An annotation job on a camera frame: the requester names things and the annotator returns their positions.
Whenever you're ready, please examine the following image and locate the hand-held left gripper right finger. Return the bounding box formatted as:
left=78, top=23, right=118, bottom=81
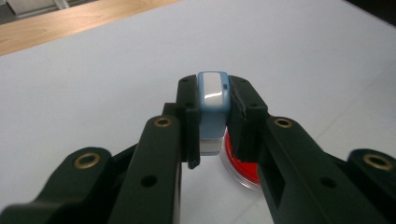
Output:
left=226, top=75, right=390, bottom=224

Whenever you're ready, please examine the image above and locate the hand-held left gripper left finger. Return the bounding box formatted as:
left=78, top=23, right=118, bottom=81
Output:
left=106, top=74, right=202, bottom=224

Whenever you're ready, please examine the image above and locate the round red ink pad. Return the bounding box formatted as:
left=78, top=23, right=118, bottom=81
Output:
left=219, top=130, right=263, bottom=191

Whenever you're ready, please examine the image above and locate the small blue white stamp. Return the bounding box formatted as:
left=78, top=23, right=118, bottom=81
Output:
left=196, top=70, right=233, bottom=157

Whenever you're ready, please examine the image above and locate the wooden table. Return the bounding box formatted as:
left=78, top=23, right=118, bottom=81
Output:
left=0, top=0, right=181, bottom=58

